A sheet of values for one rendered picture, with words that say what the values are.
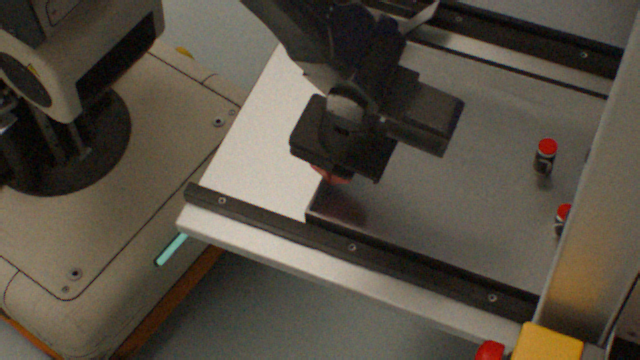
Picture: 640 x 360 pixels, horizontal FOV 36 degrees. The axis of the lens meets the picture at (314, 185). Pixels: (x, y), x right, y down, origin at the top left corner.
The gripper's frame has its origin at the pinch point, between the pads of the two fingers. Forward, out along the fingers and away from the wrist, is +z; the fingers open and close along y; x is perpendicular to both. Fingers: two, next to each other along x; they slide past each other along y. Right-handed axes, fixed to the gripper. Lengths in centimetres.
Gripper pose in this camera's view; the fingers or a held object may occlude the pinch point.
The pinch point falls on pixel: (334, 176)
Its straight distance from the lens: 108.5
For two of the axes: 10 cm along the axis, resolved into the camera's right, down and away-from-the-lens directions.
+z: -1.1, 4.6, 8.8
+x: 4.1, -7.9, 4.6
